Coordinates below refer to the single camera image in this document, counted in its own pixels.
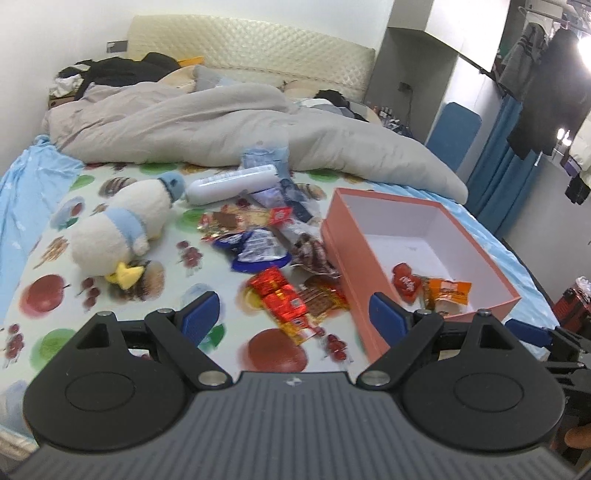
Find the white built-in cabinet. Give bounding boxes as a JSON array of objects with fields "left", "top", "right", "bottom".
[{"left": 365, "top": 0, "right": 512, "bottom": 121}]

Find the pink cardboard box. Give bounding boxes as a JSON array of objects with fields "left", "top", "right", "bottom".
[{"left": 321, "top": 187, "right": 522, "bottom": 365}]

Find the fruit print mat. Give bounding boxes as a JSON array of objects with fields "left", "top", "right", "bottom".
[{"left": 0, "top": 159, "right": 462, "bottom": 384}]

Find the light blue plastic bag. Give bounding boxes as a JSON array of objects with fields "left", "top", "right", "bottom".
[{"left": 240, "top": 144, "right": 291, "bottom": 171}]

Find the beige pillow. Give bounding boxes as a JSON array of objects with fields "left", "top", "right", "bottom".
[{"left": 281, "top": 78, "right": 384, "bottom": 125}]

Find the white plush duck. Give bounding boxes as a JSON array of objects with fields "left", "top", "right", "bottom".
[{"left": 69, "top": 171, "right": 187, "bottom": 291}]

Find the brown gold snack packet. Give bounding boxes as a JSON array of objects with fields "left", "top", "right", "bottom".
[{"left": 198, "top": 210, "right": 269, "bottom": 241}]

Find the brown white striped snack packet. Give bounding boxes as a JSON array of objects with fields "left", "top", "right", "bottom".
[{"left": 290, "top": 232, "right": 340, "bottom": 277}]

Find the red gold snack packet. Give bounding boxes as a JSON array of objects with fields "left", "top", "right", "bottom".
[
  {"left": 279, "top": 314, "right": 326, "bottom": 347},
  {"left": 248, "top": 267, "right": 296, "bottom": 298},
  {"left": 262, "top": 285, "right": 309, "bottom": 321}
]

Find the pile of black clothes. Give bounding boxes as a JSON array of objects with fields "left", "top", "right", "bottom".
[{"left": 74, "top": 52, "right": 183, "bottom": 100}]

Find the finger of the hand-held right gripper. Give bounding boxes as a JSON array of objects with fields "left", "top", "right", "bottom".
[{"left": 507, "top": 320, "right": 579, "bottom": 357}]

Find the grey duvet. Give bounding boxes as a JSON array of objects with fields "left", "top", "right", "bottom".
[{"left": 42, "top": 65, "right": 468, "bottom": 204}]

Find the red storage crate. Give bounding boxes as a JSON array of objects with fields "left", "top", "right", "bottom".
[{"left": 560, "top": 276, "right": 591, "bottom": 335}]

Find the orange snack packet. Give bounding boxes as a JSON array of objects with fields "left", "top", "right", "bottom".
[{"left": 424, "top": 277, "right": 472, "bottom": 315}]

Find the red candy packet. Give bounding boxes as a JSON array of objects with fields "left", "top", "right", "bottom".
[{"left": 392, "top": 262, "right": 426, "bottom": 304}]

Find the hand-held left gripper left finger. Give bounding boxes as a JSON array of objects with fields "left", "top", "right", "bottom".
[{"left": 76, "top": 292, "right": 232, "bottom": 391}]

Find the white plastic bottle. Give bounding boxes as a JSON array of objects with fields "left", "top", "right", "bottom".
[{"left": 185, "top": 165, "right": 278, "bottom": 206}]

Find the blue padded chair back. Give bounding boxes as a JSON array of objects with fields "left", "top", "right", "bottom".
[{"left": 427, "top": 102, "right": 482, "bottom": 172}]

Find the blue curtain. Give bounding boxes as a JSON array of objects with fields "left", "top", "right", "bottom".
[{"left": 473, "top": 95, "right": 539, "bottom": 234}]

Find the blue white snack packet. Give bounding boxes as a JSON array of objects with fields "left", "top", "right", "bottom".
[{"left": 215, "top": 230, "right": 291, "bottom": 274}]

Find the dark blue snack packet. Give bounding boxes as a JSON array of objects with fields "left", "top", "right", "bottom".
[{"left": 259, "top": 178, "right": 319, "bottom": 222}]

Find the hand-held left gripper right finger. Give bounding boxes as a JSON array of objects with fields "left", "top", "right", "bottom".
[{"left": 355, "top": 293, "right": 518, "bottom": 388}]

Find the cream quilted headboard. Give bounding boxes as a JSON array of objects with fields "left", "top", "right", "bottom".
[{"left": 127, "top": 15, "right": 376, "bottom": 100}]

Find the white crumpled garment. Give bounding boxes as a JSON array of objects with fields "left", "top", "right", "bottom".
[{"left": 50, "top": 69, "right": 86, "bottom": 99}]

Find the person's right hand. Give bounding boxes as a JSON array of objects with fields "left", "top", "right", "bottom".
[{"left": 566, "top": 427, "right": 591, "bottom": 450}]

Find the hanging black garment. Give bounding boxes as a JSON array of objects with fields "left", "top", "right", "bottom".
[{"left": 508, "top": 25, "right": 591, "bottom": 160}]

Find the hanging grey striped garment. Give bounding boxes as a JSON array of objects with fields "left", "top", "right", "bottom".
[{"left": 499, "top": 21, "right": 550, "bottom": 100}]

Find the clear packet of brown snacks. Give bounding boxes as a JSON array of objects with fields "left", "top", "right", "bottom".
[{"left": 298, "top": 276, "right": 350, "bottom": 320}]

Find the cluster of small cosmetic bottles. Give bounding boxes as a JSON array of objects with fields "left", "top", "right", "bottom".
[{"left": 376, "top": 105, "right": 407, "bottom": 130}]

